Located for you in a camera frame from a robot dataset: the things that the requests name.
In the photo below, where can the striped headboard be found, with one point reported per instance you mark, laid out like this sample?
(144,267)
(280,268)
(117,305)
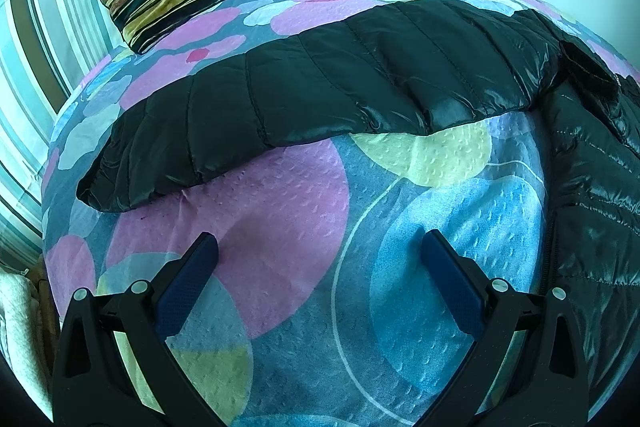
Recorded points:
(50,49)

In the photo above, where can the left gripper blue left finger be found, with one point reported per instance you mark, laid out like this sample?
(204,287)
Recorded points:
(91,386)

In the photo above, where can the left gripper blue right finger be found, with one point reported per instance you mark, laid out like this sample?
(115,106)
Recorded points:
(526,366)

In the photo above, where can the black puffer jacket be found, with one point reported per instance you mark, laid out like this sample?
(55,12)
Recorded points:
(418,67)

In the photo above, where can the colourful dotted bed sheet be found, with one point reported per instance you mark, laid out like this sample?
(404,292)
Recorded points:
(320,311)

